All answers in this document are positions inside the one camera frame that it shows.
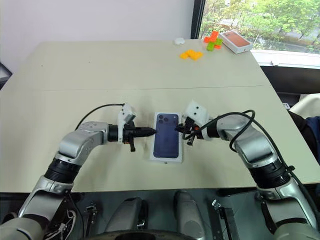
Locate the orange toy block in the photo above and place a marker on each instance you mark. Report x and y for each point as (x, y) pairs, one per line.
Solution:
(212, 36)

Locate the yellow toy block cluster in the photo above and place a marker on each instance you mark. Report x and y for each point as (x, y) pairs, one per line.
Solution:
(191, 55)

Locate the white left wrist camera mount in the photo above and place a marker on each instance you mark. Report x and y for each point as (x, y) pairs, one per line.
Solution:
(127, 112)

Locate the small metal buckle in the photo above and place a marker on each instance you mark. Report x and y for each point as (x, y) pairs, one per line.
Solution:
(91, 208)

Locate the dark rounded grey shape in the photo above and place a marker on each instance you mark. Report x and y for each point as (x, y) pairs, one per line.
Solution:
(127, 217)
(190, 212)

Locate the phone box with orange print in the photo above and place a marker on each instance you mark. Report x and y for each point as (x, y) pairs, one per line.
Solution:
(236, 41)

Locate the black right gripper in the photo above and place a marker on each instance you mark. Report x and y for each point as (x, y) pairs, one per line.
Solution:
(191, 130)

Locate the green toy block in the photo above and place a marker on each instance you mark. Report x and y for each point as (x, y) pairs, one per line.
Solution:
(213, 45)

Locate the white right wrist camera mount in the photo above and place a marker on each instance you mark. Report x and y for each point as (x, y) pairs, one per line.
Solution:
(197, 111)

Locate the black window frame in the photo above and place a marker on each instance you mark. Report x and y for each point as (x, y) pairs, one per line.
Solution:
(198, 18)

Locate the white window sill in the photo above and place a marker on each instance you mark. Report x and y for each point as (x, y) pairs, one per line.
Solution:
(287, 57)

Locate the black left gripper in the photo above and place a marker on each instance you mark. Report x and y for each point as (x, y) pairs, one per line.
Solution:
(128, 135)

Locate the dark blue bag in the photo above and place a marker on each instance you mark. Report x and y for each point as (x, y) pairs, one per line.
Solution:
(312, 137)

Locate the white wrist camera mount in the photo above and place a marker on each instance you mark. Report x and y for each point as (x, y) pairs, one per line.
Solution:
(127, 112)
(197, 111)

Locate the white earbud case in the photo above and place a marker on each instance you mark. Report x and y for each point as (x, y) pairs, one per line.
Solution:
(179, 41)

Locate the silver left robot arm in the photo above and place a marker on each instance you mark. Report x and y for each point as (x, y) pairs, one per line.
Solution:
(80, 142)

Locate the beige cushion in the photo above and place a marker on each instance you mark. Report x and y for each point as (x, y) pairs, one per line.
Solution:
(307, 102)

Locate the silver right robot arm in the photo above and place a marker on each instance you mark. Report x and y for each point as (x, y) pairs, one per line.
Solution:
(260, 147)

